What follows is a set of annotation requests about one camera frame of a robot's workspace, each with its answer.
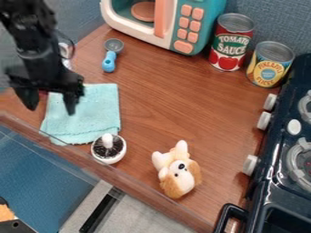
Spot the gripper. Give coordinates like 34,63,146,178
5,40,86,117

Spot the blue cloth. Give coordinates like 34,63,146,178
38,83,123,147

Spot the silver pot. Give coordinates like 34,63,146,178
55,29,77,71

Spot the blue measuring spoon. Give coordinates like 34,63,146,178
100,37,125,74

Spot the white toy mushroom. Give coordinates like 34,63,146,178
89,132,128,166

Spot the toy microwave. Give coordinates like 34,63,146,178
98,0,229,56

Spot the plush dog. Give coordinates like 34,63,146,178
150,139,204,200

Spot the red tomato sauce can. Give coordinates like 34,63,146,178
207,12,256,73

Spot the yellow pineapple can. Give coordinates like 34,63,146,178
245,40,296,89

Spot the toy stove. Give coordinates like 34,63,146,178
212,53,311,233

